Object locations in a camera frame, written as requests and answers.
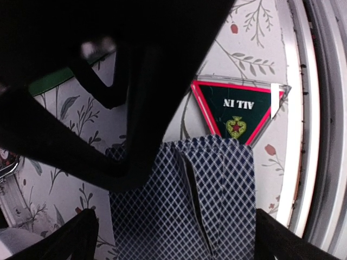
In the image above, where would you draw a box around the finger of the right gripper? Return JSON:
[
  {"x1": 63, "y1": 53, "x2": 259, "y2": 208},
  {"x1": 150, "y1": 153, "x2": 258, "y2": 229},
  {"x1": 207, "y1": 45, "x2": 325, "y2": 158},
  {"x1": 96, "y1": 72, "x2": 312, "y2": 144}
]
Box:
[
  {"x1": 1, "y1": 47, "x2": 204, "y2": 192},
  {"x1": 70, "y1": 48, "x2": 127, "y2": 108}
]

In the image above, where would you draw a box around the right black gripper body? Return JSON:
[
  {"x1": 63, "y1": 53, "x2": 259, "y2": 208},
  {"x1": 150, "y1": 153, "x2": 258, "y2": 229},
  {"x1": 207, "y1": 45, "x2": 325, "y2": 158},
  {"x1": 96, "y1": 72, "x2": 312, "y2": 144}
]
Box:
[{"x1": 1, "y1": 1, "x2": 234, "y2": 87}]

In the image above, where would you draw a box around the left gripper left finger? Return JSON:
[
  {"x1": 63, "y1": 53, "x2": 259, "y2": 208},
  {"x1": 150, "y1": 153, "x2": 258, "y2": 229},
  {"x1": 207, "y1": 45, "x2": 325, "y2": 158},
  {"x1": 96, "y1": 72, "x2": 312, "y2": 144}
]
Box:
[{"x1": 8, "y1": 209, "x2": 98, "y2": 260}]

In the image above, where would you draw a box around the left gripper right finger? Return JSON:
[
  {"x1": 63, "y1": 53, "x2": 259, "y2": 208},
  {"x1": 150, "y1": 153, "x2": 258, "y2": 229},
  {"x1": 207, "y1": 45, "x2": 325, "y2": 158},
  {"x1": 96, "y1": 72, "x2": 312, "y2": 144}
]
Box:
[{"x1": 254, "y1": 209, "x2": 336, "y2": 260}]

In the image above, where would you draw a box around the round green poker mat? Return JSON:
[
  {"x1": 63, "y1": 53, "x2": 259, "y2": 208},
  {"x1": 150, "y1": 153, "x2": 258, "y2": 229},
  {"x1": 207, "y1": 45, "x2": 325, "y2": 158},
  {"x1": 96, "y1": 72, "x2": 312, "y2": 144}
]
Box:
[{"x1": 28, "y1": 68, "x2": 74, "y2": 96}]

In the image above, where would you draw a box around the red black triangle card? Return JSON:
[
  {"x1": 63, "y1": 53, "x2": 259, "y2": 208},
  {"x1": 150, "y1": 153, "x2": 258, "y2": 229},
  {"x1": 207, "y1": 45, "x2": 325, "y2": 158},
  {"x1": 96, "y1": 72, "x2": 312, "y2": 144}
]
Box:
[{"x1": 191, "y1": 75, "x2": 291, "y2": 147}]

